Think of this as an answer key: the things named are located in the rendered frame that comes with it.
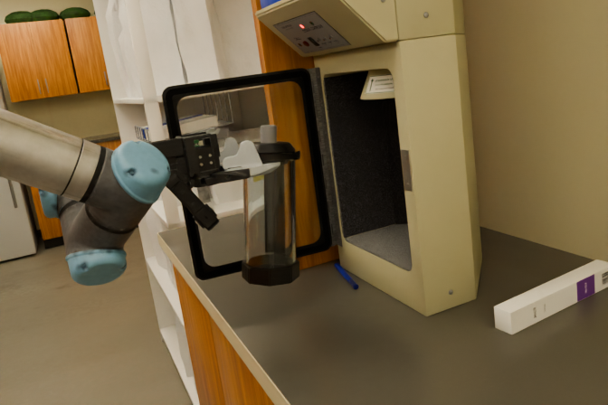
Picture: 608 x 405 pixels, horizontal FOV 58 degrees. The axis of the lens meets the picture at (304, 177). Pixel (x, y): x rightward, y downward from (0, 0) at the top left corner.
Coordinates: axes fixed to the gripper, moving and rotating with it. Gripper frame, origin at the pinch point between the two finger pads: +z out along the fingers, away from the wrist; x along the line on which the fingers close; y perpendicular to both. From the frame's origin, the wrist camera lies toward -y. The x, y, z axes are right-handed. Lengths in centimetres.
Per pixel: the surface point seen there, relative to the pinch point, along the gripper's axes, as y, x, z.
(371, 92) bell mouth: 9.8, -1.6, 21.5
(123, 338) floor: -122, 231, -21
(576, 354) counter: -29, -37, 30
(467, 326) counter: -29.2, -21.1, 23.5
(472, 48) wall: 16, 18, 63
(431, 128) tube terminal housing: 3.2, -14.5, 24.5
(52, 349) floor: -123, 246, -60
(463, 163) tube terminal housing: -3.7, -14.4, 30.7
